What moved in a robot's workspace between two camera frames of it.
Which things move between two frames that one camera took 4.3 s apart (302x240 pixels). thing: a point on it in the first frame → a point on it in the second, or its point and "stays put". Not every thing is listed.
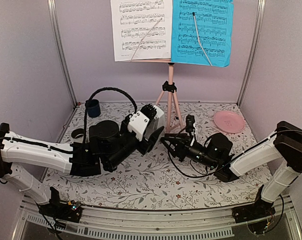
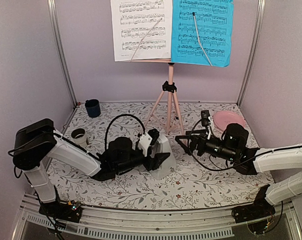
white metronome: x=155 y=125 → x=168 y=165
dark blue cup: x=93 y=107 stays put
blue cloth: x=214 y=19 stays put
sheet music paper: x=132 y=19 stays put
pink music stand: x=169 y=88 stays put
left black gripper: x=148 y=145 → x=154 y=163
